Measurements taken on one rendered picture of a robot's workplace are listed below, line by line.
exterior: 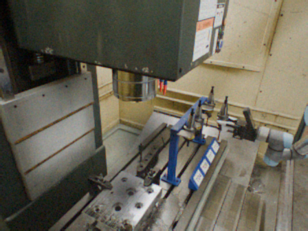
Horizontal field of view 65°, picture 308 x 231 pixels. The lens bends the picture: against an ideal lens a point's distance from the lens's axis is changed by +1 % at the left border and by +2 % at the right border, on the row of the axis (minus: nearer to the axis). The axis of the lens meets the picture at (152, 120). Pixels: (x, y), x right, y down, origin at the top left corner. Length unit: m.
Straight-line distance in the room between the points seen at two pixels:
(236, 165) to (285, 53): 0.78
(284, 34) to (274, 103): 0.44
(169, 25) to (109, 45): 0.19
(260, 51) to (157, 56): 1.14
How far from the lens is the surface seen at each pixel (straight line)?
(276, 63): 1.73
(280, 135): 1.32
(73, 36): 0.80
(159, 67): 0.64
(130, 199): 1.11
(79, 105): 1.29
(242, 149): 1.86
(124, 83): 0.78
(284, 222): 1.46
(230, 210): 1.47
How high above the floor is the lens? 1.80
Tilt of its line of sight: 29 degrees down
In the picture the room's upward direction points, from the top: 2 degrees clockwise
